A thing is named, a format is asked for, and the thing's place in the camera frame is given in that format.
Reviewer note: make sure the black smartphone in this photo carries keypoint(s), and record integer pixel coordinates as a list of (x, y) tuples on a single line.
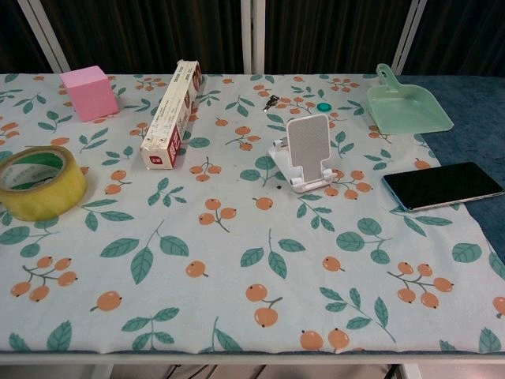
[(438, 183)]

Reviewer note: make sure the white folding phone stand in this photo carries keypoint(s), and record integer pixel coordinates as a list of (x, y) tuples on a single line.
[(308, 146)]

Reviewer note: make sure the floral fruit print tablecloth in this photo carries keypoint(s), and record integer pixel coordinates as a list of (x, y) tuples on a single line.
[(236, 252)]

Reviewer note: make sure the small metal screw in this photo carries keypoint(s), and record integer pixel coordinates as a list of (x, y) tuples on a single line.
[(271, 102)]

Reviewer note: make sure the green bottle cap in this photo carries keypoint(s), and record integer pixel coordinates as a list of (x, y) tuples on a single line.
[(324, 107)]

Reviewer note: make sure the long white cardboard box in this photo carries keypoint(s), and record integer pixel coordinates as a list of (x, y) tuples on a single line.
[(169, 114)]

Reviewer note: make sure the green plastic dustpan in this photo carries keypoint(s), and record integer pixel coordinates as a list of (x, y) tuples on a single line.
[(406, 110)]

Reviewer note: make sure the pink cube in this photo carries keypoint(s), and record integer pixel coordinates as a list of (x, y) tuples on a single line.
[(92, 94)]

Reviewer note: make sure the yellow packing tape roll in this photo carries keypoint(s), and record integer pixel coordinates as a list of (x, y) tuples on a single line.
[(59, 197)]

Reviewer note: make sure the black pleated curtain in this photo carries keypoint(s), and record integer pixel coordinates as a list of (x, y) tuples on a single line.
[(138, 31)]

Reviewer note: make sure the blue table mat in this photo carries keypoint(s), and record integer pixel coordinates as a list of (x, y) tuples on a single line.
[(465, 102)]

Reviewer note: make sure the white frame post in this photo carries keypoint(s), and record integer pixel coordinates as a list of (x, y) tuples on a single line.
[(252, 35), (43, 37), (408, 37)]

